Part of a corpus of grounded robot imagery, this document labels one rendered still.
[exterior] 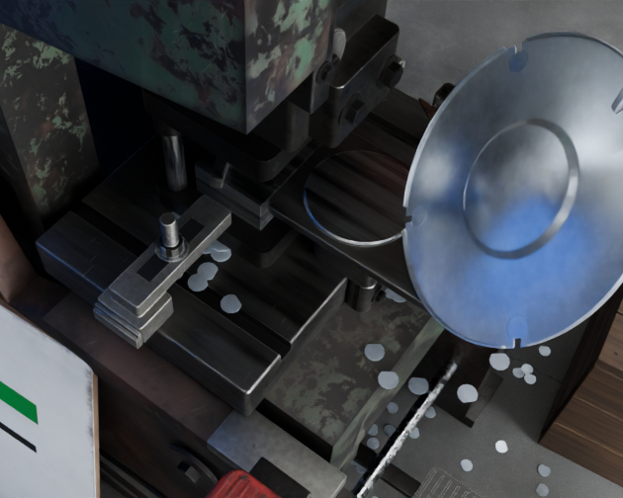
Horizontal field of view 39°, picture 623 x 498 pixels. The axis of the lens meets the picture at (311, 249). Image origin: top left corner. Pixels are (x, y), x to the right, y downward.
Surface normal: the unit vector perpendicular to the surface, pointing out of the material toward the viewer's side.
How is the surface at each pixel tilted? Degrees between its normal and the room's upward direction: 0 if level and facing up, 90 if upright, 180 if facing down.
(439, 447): 0
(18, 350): 78
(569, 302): 56
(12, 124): 90
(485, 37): 0
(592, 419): 90
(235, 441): 0
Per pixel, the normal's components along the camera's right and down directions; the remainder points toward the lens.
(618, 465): -0.48, 0.72
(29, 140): 0.81, 0.52
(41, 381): -0.51, 0.56
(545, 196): -0.79, -0.21
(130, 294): 0.05, -0.55
